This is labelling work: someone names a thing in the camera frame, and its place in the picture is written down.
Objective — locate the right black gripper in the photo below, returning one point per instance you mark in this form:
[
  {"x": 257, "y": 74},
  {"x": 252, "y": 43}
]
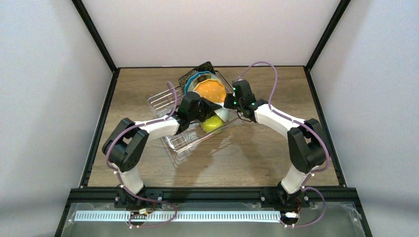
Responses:
[{"x": 229, "y": 101}]

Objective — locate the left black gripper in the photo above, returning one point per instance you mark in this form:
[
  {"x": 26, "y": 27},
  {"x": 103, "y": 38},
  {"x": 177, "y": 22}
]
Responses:
[{"x": 207, "y": 106}]

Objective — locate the pale green small bowl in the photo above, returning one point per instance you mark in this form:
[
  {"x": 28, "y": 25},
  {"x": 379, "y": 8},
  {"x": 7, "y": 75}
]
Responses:
[{"x": 222, "y": 113}]

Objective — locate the yellow-green small bowl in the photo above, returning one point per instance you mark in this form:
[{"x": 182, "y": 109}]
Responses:
[{"x": 212, "y": 124}]

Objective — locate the orange plate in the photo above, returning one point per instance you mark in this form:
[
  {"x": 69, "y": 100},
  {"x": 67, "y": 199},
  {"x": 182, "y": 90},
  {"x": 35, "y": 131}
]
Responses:
[{"x": 212, "y": 90}]

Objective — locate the light blue floral plate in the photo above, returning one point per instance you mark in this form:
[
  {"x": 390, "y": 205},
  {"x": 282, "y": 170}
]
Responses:
[{"x": 201, "y": 78}]

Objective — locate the metal wire dish rack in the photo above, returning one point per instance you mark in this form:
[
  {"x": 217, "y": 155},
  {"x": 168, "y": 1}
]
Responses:
[{"x": 186, "y": 141}]

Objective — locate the black floral square plate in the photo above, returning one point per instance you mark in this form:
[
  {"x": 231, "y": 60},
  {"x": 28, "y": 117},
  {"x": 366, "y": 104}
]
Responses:
[{"x": 186, "y": 80}]

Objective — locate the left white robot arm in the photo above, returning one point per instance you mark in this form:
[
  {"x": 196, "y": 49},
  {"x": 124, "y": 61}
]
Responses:
[{"x": 124, "y": 147}]

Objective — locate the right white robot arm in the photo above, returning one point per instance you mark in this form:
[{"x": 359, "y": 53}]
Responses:
[{"x": 308, "y": 151}]

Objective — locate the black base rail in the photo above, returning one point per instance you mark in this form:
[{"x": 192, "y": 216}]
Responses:
[{"x": 266, "y": 196}]

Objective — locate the right black frame post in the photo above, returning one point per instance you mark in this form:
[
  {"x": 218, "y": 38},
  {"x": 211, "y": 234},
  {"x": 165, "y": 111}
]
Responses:
[{"x": 327, "y": 33}]

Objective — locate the black frame post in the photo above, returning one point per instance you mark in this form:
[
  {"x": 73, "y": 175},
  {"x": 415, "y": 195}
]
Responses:
[
  {"x": 86, "y": 18},
  {"x": 327, "y": 33}
]

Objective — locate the left black frame post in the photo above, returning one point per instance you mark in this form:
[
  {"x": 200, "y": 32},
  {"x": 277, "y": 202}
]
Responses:
[{"x": 86, "y": 18}]

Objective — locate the white slotted cable duct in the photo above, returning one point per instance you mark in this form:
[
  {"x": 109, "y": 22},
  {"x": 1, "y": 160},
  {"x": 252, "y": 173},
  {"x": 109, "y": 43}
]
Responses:
[{"x": 180, "y": 216}]

